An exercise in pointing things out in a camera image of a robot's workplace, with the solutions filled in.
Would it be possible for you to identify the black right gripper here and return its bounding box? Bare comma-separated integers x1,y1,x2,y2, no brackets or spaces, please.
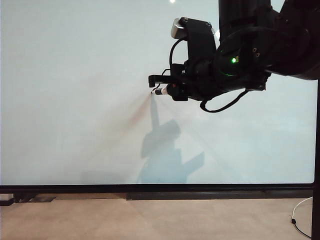
148,56,226,102

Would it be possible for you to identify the black white marker pen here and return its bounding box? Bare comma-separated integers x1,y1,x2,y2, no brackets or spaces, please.
149,87,173,97

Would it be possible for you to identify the black framed whiteboard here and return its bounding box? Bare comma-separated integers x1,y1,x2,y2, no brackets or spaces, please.
0,0,320,240

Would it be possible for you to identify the black whiteboard tray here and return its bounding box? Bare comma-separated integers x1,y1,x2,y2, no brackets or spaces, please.
126,190,314,202

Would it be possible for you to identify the black stand foot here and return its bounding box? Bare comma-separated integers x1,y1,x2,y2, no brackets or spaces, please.
0,192,57,207

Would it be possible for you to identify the black camera cable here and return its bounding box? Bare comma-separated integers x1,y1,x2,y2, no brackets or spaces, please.
169,38,186,74

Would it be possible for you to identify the black looped gripper cable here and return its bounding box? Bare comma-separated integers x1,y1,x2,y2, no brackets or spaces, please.
199,88,250,114

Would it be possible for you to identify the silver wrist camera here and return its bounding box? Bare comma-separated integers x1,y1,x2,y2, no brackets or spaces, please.
170,16,216,40

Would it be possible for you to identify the white cable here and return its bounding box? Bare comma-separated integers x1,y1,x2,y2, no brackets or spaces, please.
290,196,314,218

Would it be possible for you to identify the black cable with connector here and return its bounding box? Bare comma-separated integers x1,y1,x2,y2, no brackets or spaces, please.
290,217,313,238

